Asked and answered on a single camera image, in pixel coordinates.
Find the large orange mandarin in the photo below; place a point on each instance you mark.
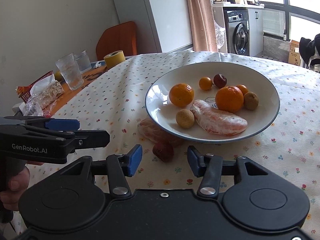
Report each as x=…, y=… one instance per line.
x=229, y=99

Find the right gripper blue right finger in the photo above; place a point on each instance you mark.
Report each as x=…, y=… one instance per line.
x=209, y=168

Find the plastic snack bag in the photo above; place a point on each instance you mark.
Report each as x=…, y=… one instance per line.
x=43, y=97

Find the clear glass front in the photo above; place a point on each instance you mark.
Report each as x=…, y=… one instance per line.
x=69, y=70

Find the white plate blue rim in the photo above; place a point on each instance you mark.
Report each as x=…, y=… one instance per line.
x=163, y=112

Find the grey washing machine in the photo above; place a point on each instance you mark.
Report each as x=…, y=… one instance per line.
x=237, y=31

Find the left hand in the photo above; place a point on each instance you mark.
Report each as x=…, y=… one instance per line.
x=17, y=185

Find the white cabinet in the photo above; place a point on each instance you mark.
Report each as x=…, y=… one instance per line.
x=255, y=31

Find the clear glass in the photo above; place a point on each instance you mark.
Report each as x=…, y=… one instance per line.
x=69, y=70
x=83, y=61

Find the peeled pomelo segment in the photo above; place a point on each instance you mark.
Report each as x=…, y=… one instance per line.
x=215, y=121
x=150, y=130

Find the small kumquat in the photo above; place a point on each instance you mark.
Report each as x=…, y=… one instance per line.
x=243, y=89
x=205, y=83

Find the orange wooden chair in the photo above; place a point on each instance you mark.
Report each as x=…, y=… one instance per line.
x=119, y=37

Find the yellow tape roll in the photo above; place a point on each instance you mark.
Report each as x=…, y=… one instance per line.
x=113, y=59

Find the clear glass back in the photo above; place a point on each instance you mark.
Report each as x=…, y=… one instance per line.
x=83, y=61

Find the pink curtain left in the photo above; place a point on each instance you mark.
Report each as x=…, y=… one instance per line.
x=202, y=25

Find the black clothes pile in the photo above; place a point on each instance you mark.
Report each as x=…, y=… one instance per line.
x=309, y=51

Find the cardboard box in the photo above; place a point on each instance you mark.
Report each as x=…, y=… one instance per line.
x=294, y=55

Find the red strawberry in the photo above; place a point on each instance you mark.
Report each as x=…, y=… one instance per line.
x=163, y=151

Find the yellow lemon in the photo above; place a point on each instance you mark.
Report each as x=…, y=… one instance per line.
x=58, y=76

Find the floral white tablecloth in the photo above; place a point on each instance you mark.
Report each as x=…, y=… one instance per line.
x=131, y=102

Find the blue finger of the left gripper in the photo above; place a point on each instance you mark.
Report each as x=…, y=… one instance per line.
x=44, y=122
x=87, y=139

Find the white refrigerator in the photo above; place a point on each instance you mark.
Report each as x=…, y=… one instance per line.
x=162, y=26

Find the brown longan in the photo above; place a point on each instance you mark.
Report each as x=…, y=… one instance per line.
x=251, y=101
x=185, y=118

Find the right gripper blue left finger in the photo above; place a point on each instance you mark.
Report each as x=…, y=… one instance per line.
x=120, y=166

